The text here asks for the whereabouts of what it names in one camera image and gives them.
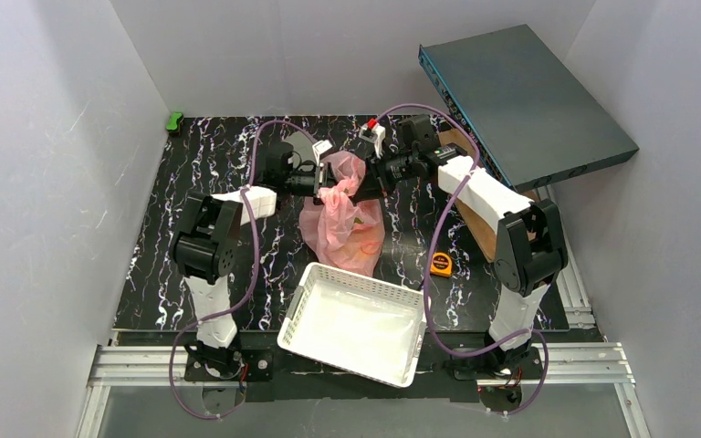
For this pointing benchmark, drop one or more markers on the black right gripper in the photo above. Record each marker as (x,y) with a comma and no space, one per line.
(376,177)

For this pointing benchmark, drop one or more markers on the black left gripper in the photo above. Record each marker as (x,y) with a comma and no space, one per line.
(319,183)

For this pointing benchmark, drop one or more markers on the pink plastic bag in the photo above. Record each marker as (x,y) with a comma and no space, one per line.
(341,233)

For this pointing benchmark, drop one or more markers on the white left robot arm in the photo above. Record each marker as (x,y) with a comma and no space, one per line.
(205,241)

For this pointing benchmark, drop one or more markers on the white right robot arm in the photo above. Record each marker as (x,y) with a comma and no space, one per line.
(530,249)

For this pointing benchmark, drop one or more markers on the grey rectangular pad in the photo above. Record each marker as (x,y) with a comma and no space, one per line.
(300,149)

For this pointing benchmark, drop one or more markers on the brown wooden board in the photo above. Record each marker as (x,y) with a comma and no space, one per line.
(477,230)

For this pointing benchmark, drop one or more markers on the orange tape measure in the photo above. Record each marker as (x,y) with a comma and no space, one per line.
(441,265)

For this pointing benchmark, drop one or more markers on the dark teal flat box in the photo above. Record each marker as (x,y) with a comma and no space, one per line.
(534,122)

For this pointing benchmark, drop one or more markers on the green black small object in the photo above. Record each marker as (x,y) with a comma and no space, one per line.
(174,123)

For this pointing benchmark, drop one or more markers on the white perforated plastic basket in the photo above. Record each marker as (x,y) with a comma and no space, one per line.
(335,312)

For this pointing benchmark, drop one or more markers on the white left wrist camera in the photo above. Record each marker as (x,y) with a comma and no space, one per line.
(319,148)

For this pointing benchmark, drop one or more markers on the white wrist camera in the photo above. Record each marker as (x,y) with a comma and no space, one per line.
(319,148)
(373,132)

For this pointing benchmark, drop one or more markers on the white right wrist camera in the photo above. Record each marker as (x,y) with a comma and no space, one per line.
(373,132)

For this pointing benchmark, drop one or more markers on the aluminium frame rail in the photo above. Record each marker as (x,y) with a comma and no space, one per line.
(567,363)

